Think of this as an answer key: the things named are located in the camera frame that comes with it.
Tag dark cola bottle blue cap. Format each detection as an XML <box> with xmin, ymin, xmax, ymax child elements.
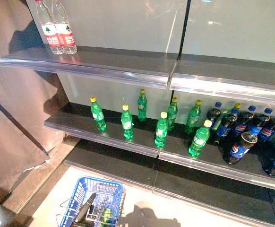
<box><xmin>215</xmin><ymin>107</ymin><xmax>239</xmax><ymax>145</ymax></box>
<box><xmin>205</xmin><ymin>101</ymin><xmax>223</xmax><ymax>144</ymax></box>
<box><xmin>257</xmin><ymin>110</ymin><xmax>275</xmax><ymax>143</ymax></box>
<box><xmin>252</xmin><ymin>107</ymin><xmax>273</xmax><ymax>133</ymax></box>
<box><xmin>223</xmin><ymin>126</ymin><xmax>261</xmax><ymax>166</ymax></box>
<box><xmin>231</xmin><ymin>105</ymin><xmax>257</xmax><ymax>142</ymax></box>

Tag brown fabric curtain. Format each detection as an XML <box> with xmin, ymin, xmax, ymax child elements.
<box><xmin>0</xmin><ymin>0</ymin><xmax>70</xmax><ymax>192</ymax></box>

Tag brown wooden floor ledge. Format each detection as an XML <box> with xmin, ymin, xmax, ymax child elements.
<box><xmin>1</xmin><ymin>136</ymin><xmax>82</xmax><ymax>215</ymax></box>

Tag blue plastic shopping basket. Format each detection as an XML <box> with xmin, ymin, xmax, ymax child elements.
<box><xmin>56</xmin><ymin>175</ymin><xmax>127</xmax><ymax>227</ymax></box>

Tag wire basket handle black grip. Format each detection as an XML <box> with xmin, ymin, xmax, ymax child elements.
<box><xmin>55</xmin><ymin>192</ymin><xmax>125</xmax><ymax>224</ymax></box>

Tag grey metal shelf board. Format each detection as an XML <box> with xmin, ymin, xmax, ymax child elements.
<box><xmin>169</xmin><ymin>53</ymin><xmax>275</xmax><ymax>103</ymax></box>
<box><xmin>0</xmin><ymin>44</ymin><xmax>180</xmax><ymax>90</ymax></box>
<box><xmin>152</xmin><ymin>165</ymin><xmax>275</xmax><ymax>227</ymax></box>
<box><xmin>43</xmin><ymin>102</ymin><xmax>162</xmax><ymax>159</ymax></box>
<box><xmin>64</xmin><ymin>139</ymin><xmax>159</xmax><ymax>190</ymax></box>
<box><xmin>158</xmin><ymin>129</ymin><xmax>275</xmax><ymax>192</ymax></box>

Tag green bottle inside basket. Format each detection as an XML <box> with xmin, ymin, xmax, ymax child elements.
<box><xmin>99</xmin><ymin>205</ymin><xmax>113</xmax><ymax>223</ymax></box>

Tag clear water bottle red label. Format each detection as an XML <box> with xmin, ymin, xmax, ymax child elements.
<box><xmin>50</xmin><ymin>0</ymin><xmax>78</xmax><ymax>55</ymax></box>
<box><xmin>34</xmin><ymin>0</ymin><xmax>65</xmax><ymax>55</ymax></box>

